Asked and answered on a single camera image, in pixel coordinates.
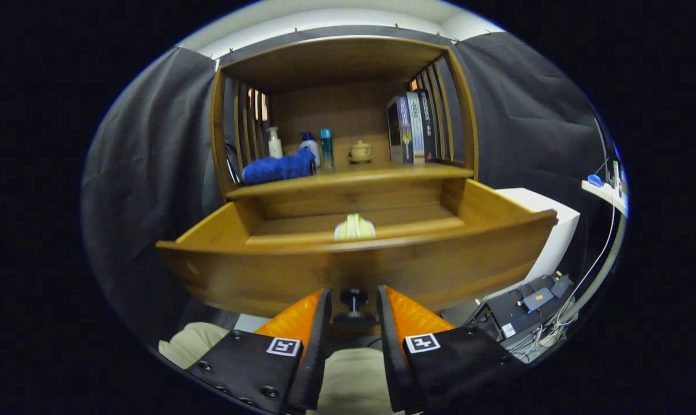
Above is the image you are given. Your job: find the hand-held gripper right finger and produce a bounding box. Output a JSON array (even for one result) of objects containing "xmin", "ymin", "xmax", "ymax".
[{"xmin": 375, "ymin": 285, "xmax": 524, "ymax": 414}]

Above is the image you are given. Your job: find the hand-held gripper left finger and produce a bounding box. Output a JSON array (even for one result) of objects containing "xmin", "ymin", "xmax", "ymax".
[{"xmin": 186, "ymin": 287, "xmax": 332, "ymax": 414}]

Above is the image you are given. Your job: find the wooden drawer with black knob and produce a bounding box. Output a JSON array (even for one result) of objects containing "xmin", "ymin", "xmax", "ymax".
[{"xmin": 156, "ymin": 179, "xmax": 558, "ymax": 332}]

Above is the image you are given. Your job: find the green handled scrubbing sponge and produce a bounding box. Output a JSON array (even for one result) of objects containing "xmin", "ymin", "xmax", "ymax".
[{"xmin": 334, "ymin": 213, "xmax": 377, "ymax": 242}]

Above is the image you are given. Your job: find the wooden cabinet countertop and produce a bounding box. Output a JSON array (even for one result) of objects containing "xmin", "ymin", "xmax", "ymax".
[{"xmin": 227, "ymin": 163, "xmax": 474, "ymax": 199}]

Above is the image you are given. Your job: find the wooden cabinet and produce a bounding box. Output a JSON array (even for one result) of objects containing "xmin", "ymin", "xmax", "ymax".
[{"xmin": 209, "ymin": 36, "xmax": 480, "ymax": 220}]

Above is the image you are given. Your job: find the person's beige trouser leg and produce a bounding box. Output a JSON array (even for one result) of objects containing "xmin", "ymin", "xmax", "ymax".
[
  {"xmin": 307, "ymin": 348, "xmax": 394, "ymax": 414},
  {"xmin": 159, "ymin": 323, "xmax": 233, "ymax": 369}
]

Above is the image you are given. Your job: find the black electronics box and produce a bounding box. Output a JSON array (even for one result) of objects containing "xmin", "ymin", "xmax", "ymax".
[{"xmin": 469, "ymin": 274, "xmax": 574, "ymax": 346}]

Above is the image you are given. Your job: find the blue towel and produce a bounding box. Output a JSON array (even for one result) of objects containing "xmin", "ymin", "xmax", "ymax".
[{"xmin": 242, "ymin": 149, "xmax": 316, "ymax": 186}]

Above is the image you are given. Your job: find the white lotion bottle blue cap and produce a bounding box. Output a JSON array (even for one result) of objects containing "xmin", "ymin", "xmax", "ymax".
[{"xmin": 299, "ymin": 132, "xmax": 321, "ymax": 169}]

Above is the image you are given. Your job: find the teal bottle blue cap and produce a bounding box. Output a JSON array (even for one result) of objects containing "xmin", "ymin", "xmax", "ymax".
[{"xmin": 319, "ymin": 128, "xmax": 335, "ymax": 169}]

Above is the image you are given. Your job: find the white box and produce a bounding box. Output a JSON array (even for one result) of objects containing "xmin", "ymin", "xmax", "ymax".
[{"xmin": 477, "ymin": 187, "xmax": 581, "ymax": 303}]

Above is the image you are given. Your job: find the beige lidded tea cup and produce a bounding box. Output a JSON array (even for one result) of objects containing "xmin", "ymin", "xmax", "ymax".
[{"xmin": 348, "ymin": 140, "xmax": 374, "ymax": 164}]

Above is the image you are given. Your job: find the white pump bottle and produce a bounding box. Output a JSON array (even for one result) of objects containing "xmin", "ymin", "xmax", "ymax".
[{"xmin": 266, "ymin": 126, "xmax": 284, "ymax": 160}]

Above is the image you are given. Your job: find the book with blue spine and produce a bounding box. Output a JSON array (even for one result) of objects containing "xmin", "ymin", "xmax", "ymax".
[{"xmin": 386, "ymin": 94, "xmax": 413, "ymax": 165}]

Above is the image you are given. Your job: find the book with pale spine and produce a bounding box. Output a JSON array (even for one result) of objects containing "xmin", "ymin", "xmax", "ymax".
[{"xmin": 405, "ymin": 91, "xmax": 426, "ymax": 165}]

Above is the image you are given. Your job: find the book with black spine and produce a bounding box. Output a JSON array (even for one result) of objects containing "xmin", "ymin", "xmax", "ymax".
[{"xmin": 417, "ymin": 89, "xmax": 438, "ymax": 163}]

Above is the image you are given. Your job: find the black backdrop cloth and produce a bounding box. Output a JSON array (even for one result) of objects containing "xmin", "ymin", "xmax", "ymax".
[{"xmin": 81, "ymin": 26, "xmax": 614, "ymax": 346}]

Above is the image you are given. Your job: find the white side desk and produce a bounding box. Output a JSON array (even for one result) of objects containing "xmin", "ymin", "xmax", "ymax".
[{"xmin": 581, "ymin": 173, "xmax": 630, "ymax": 217}]

